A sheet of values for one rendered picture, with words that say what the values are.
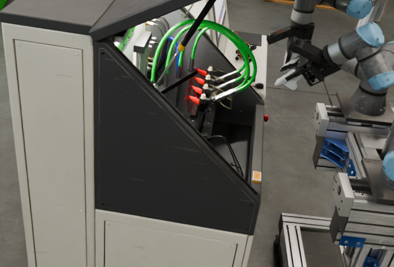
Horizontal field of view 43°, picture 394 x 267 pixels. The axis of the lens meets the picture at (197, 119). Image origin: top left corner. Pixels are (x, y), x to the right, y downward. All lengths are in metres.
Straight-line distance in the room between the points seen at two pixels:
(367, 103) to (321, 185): 1.37
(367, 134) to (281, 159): 1.42
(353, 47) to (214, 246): 0.87
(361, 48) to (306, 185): 1.99
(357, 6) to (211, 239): 0.96
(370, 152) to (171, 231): 0.86
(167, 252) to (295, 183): 1.63
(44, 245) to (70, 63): 0.82
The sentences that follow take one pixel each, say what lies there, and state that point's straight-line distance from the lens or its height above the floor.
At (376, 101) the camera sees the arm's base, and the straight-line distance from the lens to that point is 2.21.
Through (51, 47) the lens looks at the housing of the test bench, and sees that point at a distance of 1.57.
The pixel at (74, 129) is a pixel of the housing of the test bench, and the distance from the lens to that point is 1.70.
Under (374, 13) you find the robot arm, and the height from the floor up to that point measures 1.41.
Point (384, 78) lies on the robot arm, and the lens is 1.57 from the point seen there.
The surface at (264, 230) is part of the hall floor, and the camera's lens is 3.04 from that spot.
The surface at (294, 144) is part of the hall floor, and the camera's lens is 3.80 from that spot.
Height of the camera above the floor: 2.08
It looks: 33 degrees down
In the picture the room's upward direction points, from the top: 7 degrees clockwise
